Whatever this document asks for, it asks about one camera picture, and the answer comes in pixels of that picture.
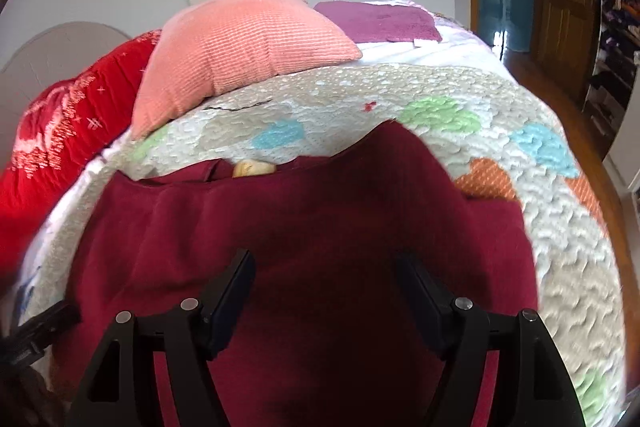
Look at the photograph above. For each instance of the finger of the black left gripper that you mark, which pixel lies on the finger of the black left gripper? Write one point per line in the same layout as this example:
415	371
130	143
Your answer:
27	344

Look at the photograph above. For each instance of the dark red sweater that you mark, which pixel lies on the dark red sweater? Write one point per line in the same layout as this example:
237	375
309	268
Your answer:
326	337

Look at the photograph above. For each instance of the purple blanket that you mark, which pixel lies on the purple blanket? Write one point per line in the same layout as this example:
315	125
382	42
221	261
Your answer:
375	23

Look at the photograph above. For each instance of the cluttered shelf rack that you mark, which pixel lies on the cluttered shelf rack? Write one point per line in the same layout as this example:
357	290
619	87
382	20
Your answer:
615	53

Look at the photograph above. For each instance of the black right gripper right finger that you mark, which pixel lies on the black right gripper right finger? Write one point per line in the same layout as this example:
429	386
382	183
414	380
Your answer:
501	368

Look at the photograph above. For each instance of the patchwork heart quilt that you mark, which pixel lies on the patchwork heart quilt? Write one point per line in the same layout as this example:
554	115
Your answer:
493	137

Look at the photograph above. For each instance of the red floral comforter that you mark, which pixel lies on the red floral comforter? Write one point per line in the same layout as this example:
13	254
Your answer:
66	126

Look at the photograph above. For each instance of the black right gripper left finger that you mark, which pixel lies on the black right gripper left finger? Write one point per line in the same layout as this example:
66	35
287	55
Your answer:
119	387

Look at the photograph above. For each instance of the pink corduroy pillow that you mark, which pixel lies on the pink corduroy pillow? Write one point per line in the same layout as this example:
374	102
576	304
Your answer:
222	45

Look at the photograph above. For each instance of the white round headboard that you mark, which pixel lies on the white round headboard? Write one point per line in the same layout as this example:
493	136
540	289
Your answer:
58	53

